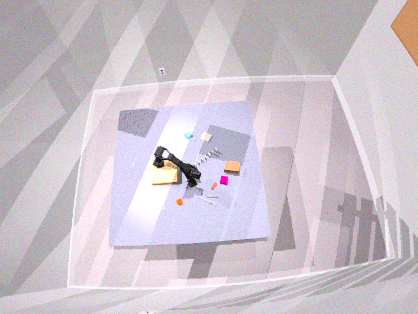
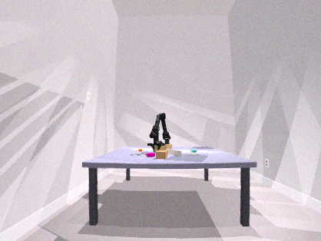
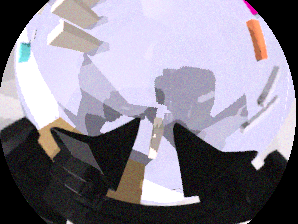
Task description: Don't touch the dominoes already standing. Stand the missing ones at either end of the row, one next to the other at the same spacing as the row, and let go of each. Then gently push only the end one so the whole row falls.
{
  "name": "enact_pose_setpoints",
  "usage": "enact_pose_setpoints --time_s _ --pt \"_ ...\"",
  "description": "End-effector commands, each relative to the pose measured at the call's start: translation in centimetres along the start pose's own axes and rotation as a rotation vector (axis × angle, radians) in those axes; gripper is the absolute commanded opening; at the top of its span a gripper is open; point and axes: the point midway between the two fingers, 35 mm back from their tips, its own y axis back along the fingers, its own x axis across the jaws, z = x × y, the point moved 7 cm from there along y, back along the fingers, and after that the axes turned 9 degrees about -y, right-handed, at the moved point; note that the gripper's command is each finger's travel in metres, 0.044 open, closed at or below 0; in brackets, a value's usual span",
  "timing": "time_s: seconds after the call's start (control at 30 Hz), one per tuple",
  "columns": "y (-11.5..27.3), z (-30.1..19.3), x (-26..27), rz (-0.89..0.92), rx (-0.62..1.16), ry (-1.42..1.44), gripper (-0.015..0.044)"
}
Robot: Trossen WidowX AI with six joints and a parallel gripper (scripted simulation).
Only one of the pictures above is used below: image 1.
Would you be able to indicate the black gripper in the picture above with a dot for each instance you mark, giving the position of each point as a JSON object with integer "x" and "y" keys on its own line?
{"x": 192, "y": 182}

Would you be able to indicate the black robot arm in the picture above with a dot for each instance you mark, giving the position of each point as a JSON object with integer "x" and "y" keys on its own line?
{"x": 184, "y": 167}

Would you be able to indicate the magenta block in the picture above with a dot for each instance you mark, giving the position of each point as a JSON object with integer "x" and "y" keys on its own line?
{"x": 224, "y": 180}

